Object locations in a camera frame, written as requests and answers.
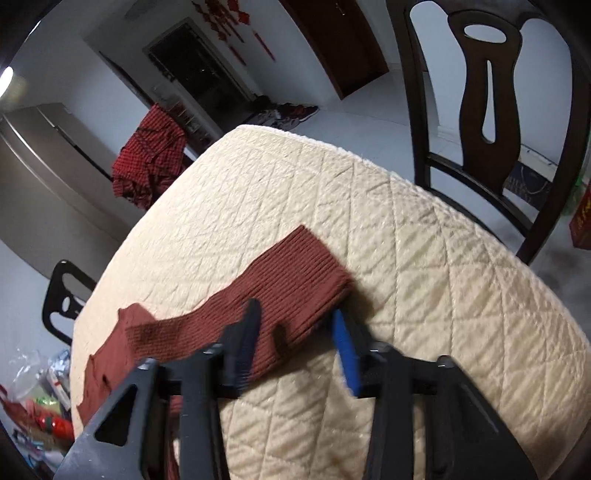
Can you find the large dark wooden chair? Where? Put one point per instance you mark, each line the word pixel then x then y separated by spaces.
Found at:
pixel 489 92

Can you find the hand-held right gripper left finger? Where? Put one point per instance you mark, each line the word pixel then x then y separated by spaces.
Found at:
pixel 247 342

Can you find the clear storage boxes stack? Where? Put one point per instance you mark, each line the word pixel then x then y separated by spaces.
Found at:
pixel 191 120

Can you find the red cardboard box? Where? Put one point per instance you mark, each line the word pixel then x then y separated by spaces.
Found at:
pixel 581 221

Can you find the ceiling light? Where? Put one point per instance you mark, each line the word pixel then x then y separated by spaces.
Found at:
pixel 5 81

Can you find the small dark wooden chair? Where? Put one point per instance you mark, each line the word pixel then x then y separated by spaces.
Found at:
pixel 52 295

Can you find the dark glass door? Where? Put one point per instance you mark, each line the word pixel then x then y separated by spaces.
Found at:
pixel 198 69

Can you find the red wall decorations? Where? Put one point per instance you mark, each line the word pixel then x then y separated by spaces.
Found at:
pixel 221 14

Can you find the dark patterned bag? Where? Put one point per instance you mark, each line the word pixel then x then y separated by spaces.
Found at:
pixel 528 184

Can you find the beige quilted table cover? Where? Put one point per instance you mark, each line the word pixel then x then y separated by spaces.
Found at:
pixel 415 230

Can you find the red plaid shirt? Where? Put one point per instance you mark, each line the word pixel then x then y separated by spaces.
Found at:
pixel 147 157

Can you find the pile of plastic bags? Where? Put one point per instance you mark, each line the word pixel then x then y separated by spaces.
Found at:
pixel 41 392

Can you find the grey steel refrigerator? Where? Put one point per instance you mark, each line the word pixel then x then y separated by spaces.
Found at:
pixel 46 184

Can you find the brown wooden door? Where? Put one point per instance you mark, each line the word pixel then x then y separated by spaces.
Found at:
pixel 337 41

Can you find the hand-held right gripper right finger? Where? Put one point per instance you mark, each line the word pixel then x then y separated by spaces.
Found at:
pixel 346 356

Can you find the red-brown knit garment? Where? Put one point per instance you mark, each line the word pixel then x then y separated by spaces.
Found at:
pixel 286 272

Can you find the grey shoes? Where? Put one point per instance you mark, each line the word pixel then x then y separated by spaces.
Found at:
pixel 270 119

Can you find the red shoes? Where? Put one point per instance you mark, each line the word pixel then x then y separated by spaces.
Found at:
pixel 300 110

